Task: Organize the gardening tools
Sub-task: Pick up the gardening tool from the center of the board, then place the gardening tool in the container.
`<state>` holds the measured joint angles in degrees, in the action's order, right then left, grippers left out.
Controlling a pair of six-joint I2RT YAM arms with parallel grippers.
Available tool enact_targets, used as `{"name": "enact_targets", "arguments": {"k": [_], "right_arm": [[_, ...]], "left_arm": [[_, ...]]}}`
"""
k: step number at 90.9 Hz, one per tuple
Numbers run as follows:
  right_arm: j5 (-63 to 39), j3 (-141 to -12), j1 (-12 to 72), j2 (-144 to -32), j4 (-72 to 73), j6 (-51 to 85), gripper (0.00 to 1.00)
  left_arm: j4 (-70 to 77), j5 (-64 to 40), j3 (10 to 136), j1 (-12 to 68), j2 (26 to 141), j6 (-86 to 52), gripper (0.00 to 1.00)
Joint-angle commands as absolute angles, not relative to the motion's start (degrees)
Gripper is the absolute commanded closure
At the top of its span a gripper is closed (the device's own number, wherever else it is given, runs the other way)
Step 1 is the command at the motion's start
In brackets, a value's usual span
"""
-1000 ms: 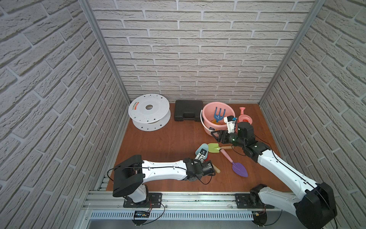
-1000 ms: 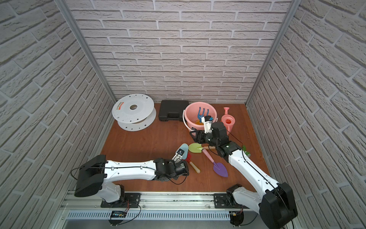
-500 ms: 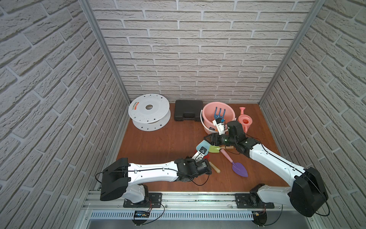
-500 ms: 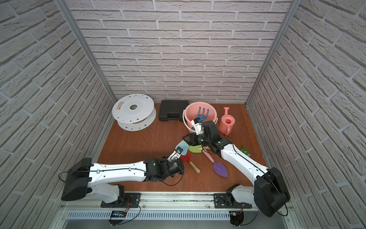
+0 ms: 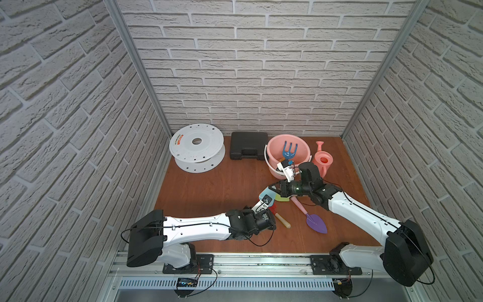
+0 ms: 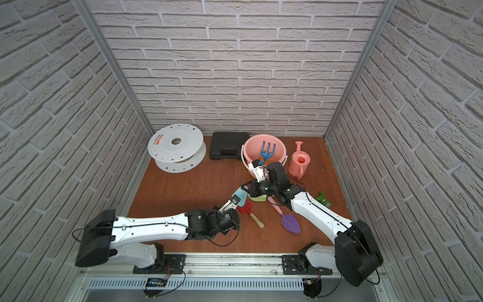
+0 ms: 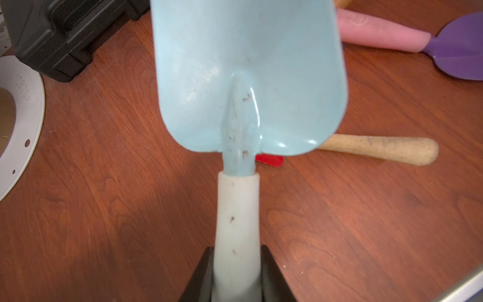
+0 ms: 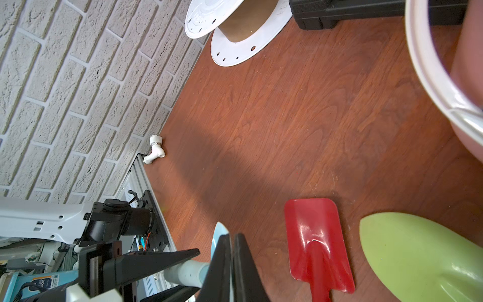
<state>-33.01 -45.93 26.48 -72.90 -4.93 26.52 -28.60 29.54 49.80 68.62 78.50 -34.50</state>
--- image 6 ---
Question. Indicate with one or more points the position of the pink watering can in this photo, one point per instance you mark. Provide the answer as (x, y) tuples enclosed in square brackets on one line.
[(299, 161)]

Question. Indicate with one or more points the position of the pink plastic bucket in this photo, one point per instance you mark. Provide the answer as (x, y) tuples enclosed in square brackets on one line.
[(254, 145)]

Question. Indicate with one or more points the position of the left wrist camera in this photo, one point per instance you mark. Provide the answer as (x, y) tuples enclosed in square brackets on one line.
[(233, 203)]

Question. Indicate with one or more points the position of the red shovel wooden handle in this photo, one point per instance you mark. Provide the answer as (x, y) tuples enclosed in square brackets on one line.
[(247, 209)]

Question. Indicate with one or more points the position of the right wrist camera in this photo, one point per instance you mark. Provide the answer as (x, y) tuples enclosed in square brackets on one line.
[(257, 168)]

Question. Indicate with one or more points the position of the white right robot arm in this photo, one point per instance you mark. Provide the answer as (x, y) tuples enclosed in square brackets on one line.
[(355, 255)]

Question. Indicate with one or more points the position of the light blue trowel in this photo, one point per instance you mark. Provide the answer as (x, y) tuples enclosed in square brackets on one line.
[(242, 194)]

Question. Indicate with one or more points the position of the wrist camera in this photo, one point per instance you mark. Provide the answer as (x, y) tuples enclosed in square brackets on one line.
[(233, 203), (257, 168)]

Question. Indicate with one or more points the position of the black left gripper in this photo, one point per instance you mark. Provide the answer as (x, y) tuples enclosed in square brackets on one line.
[(234, 217)]

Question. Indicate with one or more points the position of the black plastic tool case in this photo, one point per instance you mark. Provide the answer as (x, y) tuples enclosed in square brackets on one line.
[(227, 145)]

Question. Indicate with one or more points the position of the green hose connector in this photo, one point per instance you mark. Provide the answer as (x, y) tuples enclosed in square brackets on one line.
[(321, 199)]

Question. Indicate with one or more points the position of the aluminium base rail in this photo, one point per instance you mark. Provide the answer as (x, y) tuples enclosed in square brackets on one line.
[(205, 271)]

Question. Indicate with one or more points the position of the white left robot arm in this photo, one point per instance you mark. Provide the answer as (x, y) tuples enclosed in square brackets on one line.
[(108, 237)]

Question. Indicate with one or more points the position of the purple trowel pink handle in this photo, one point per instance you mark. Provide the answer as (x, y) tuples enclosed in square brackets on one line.
[(289, 222)]

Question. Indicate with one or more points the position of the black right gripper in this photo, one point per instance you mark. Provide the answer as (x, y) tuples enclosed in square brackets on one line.
[(253, 191)]

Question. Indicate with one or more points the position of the green trowel wooden handle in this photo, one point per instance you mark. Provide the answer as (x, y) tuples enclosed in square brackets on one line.
[(262, 198)]

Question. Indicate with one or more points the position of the white cable spool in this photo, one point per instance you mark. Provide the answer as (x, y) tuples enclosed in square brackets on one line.
[(177, 148)]

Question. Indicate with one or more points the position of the blue rake yellow handle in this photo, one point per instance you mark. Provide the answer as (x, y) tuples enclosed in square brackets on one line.
[(266, 152)]

